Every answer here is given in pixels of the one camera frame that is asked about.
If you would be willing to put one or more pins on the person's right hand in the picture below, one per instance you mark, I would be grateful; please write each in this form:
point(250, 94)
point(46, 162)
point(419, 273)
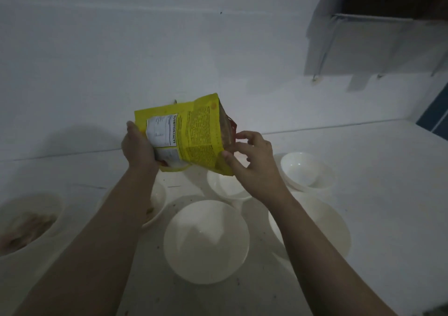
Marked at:
point(262, 176)

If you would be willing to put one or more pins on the person's left hand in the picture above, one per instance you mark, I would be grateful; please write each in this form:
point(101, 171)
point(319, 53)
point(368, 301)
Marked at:
point(140, 151)

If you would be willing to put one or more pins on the small white bowl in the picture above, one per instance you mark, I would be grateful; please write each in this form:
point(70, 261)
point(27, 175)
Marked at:
point(159, 197)
point(224, 188)
point(304, 172)
point(52, 207)

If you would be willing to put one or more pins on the yellow snack bag red label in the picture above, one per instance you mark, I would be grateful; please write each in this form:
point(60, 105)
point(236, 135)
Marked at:
point(196, 134)

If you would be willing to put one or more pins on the large white bowl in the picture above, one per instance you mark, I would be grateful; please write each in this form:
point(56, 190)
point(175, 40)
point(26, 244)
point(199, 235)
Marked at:
point(329, 228)
point(206, 242)

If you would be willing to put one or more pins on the person's right forearm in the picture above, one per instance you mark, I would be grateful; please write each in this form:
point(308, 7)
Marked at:
point(322, 263)

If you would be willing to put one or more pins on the person's left forearm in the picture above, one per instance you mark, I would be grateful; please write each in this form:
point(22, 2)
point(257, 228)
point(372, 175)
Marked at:
point(94, 249)

